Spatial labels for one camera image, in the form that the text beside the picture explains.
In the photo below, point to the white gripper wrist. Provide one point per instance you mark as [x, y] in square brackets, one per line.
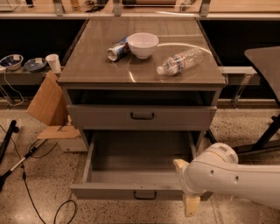
[185, 178]

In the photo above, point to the grey drawer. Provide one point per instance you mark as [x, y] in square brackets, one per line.
[113, 117]
[134, 165]

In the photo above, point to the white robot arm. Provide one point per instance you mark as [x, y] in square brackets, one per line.
[217, 170]

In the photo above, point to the grey drawer cabinet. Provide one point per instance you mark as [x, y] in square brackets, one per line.
[90, 78]

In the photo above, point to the grey top drawer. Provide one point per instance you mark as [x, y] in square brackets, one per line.
[113, 117]

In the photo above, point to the black table stand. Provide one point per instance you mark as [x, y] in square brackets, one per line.
[264, 142]

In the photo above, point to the clear plastic water bottle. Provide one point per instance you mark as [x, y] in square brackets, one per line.
[180, 62]

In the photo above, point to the white bowl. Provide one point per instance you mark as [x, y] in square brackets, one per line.
[142, 44]

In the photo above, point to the dark side table top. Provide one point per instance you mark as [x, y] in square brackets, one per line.
[266, 61]

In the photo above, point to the crushed blue soda can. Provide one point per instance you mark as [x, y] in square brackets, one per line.
[118, 50]

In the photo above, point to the brown cardboard box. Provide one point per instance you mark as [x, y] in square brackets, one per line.
[50, 108]

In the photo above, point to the black stand leg left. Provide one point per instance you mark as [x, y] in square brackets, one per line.
[13, 128]

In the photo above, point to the white paper cup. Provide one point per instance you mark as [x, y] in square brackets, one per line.
[54, 62]

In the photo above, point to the black and silver pole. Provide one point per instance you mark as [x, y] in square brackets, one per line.
[12, 169]

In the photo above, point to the blue bowl right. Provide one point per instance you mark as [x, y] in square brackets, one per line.
[35, 65]

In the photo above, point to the grey wall shelf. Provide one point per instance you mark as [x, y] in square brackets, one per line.
[22, 77]

